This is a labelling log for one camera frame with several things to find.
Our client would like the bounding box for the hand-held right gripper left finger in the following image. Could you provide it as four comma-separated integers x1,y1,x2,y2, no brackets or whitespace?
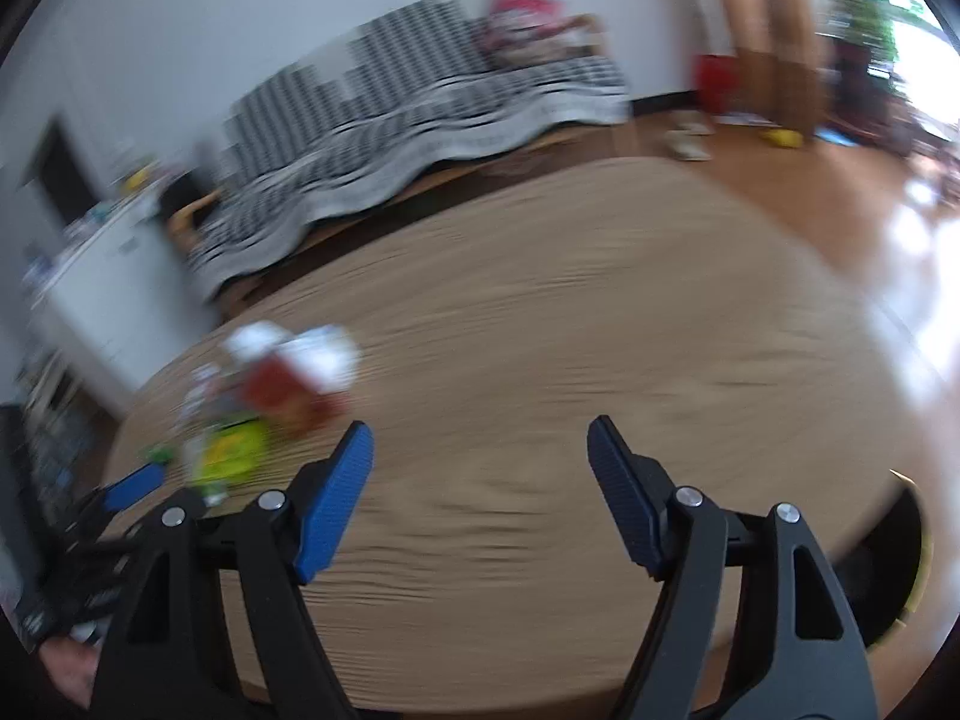
90,420,376,720

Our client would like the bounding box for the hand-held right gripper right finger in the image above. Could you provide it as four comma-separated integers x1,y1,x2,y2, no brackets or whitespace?
587,415,880,720

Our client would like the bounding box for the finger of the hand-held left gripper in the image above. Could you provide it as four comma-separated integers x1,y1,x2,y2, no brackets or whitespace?
71,461,167,533

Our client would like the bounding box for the black gold-rimmed trash bin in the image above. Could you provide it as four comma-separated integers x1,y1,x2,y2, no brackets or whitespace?
832,469,932,650

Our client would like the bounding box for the person's left hand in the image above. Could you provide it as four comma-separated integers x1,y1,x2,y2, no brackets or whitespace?
39,634,102,707

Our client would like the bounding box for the yellow green snack packet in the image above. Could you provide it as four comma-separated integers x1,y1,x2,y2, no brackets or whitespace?
187,420,271,490

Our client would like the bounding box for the clear plastic wrapper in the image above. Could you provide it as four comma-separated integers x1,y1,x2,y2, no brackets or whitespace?
180,364,226,421

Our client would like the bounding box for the white carton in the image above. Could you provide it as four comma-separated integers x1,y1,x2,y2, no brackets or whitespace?
225,322,290,368

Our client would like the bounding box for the white cabinet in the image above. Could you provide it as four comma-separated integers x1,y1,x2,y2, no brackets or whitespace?
22,191,220,415

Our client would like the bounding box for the round wooden table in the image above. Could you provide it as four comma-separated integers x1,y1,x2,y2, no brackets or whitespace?
97,157,925,713

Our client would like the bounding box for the wooden sofa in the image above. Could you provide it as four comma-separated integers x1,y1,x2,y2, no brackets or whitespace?
169,11,632,320

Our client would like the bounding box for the black white striped blanket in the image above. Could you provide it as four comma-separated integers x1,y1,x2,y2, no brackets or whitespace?
184,4,631,301

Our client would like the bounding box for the red bag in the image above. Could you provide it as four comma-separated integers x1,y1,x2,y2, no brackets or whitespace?
694,52,740,115

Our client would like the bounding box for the dark plant pot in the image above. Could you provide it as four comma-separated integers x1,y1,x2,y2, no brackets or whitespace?
832,41,895,128

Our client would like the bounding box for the pink plush toy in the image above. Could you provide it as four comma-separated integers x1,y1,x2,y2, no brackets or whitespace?
484,0,572,65

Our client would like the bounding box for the brown curtain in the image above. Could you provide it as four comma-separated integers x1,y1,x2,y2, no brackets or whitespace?
705,0,833,137

